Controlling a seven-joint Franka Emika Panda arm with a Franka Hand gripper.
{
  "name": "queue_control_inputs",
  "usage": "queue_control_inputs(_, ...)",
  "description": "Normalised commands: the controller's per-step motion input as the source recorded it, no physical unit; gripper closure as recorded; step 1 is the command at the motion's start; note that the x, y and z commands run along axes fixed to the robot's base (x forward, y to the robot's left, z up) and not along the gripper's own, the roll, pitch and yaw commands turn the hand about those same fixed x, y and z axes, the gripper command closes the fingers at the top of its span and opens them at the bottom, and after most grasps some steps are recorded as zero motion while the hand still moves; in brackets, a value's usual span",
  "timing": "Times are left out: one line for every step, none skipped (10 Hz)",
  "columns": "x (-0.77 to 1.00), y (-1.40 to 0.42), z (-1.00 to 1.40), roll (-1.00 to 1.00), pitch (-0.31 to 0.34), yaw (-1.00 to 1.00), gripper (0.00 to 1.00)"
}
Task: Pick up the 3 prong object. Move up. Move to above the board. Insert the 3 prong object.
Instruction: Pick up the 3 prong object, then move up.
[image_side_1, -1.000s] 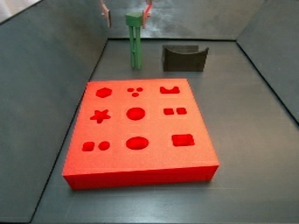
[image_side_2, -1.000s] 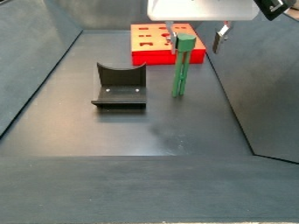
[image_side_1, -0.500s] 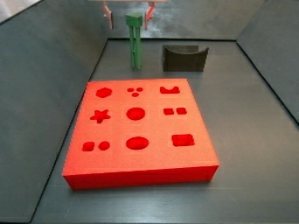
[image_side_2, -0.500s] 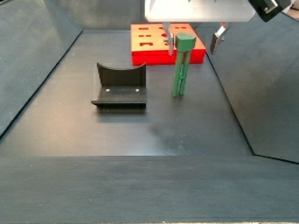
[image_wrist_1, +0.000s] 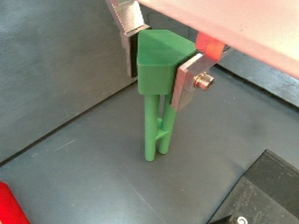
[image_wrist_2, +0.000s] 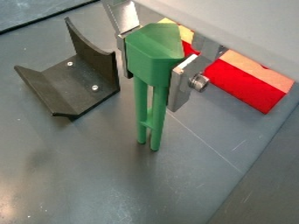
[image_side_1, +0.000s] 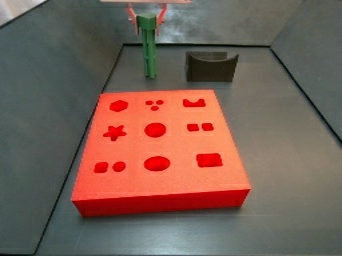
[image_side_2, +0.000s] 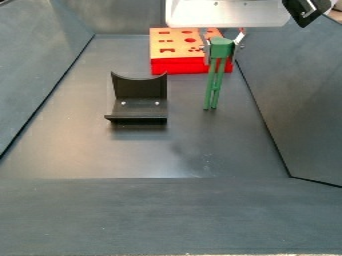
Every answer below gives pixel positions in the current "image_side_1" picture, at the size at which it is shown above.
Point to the red shape sorting board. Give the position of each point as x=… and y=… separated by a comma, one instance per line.
x=159, y=155

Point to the black curved holder block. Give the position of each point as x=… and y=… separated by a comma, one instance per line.
x=209, y=66

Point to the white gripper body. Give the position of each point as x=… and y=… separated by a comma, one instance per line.
x=149, y=1

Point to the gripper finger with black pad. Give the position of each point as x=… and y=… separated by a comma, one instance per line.
x=160, y=17

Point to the green three prong peg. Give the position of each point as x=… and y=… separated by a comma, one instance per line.
x=147, y=26

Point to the red and silver gripper finger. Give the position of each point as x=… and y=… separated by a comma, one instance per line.
x=132, y=17

